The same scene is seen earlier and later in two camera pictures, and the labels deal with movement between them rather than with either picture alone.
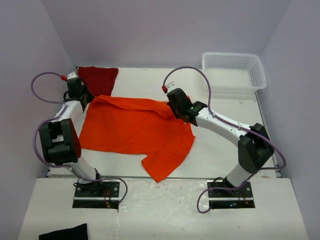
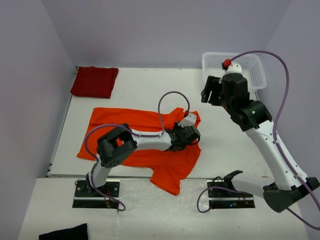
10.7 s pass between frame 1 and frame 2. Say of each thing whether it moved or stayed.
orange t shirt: moved
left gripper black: moved
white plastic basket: stayed
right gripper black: moved
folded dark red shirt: stayed
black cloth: stayed
